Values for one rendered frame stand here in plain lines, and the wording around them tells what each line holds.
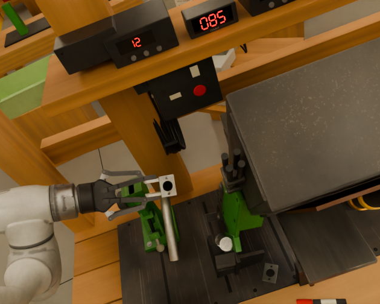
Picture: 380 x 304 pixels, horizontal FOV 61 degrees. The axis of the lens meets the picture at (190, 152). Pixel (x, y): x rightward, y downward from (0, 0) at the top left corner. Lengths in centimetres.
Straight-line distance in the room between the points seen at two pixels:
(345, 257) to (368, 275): 25
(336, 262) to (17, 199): 74
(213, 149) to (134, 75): 191
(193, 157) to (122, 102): 172
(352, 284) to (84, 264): 91
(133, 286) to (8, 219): 53
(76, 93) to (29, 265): 41
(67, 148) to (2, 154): 21
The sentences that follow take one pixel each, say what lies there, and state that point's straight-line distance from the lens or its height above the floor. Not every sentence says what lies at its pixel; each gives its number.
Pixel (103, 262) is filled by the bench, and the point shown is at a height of 88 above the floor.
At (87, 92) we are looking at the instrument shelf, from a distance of 82.
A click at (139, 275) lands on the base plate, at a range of 121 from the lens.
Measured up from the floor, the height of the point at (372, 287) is 90.
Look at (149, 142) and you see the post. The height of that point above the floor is 121.
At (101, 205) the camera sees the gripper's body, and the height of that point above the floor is 132.
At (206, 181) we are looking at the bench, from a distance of 133.
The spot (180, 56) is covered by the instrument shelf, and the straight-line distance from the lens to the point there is 79.
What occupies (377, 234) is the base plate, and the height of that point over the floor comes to 90.
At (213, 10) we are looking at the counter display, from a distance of 80.
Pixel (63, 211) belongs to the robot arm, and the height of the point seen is 137.
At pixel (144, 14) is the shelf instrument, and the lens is 83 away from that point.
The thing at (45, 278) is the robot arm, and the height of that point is 129.
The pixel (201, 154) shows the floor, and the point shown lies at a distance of 264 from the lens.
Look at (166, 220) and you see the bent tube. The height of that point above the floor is 112.
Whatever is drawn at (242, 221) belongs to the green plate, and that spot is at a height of 116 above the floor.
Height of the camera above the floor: 192
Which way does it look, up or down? 46 degrees down
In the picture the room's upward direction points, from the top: 23 degrees counter-clockwise
